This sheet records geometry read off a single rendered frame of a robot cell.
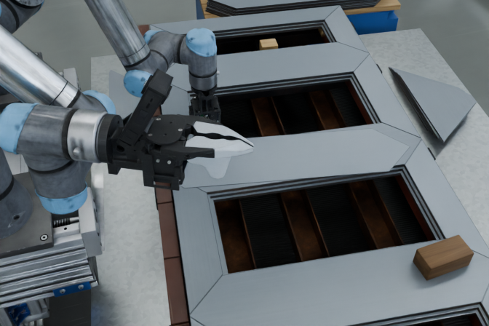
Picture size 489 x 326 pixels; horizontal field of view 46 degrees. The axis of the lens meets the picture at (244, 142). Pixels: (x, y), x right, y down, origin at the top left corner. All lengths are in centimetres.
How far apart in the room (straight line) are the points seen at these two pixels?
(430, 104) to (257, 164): 66
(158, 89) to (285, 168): 91
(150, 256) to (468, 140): 105
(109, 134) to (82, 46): 292
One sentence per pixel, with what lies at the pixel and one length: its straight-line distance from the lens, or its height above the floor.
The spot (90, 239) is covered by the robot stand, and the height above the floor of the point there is 97.
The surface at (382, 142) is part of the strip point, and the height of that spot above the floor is 84.
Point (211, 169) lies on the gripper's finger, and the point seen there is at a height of 142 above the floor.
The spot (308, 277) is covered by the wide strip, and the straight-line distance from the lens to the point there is 140.
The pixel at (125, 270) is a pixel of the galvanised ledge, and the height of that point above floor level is 68.
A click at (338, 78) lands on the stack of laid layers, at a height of 82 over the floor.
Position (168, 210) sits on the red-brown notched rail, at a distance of 155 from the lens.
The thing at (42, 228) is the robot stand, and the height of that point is 104.
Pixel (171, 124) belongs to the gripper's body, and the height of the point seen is 146.
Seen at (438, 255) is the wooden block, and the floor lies 89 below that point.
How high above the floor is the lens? 200
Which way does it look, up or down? 43 degrees down
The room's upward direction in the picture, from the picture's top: straight up
